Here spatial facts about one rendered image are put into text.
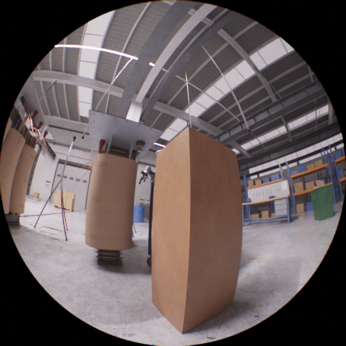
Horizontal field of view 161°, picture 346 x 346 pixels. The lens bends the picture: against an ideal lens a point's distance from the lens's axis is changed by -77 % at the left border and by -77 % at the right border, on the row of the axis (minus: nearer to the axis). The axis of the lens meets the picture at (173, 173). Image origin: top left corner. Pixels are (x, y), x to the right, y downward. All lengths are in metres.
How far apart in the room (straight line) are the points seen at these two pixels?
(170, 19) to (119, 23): 6.52
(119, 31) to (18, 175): 9.72
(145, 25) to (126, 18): 1.47
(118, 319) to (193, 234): 0.60
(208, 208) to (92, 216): 0.95
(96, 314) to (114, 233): 0.71
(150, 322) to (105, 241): 0.75
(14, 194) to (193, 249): 2.11
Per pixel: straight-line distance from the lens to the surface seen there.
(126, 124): 1.25
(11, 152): 1.87
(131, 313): 0.80
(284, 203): 4.38
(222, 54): 10.40
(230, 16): 6.57
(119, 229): 1.15
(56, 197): 7.92
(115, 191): 1.14
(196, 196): 0.41
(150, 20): 9.66
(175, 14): 4.17
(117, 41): 10.54
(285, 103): 7.40
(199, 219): 0.42
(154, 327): 0.73
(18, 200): 2.15
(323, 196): 3.77
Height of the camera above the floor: 0.58
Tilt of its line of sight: 19 degrees up
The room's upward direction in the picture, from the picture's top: 2 degrees clockwise
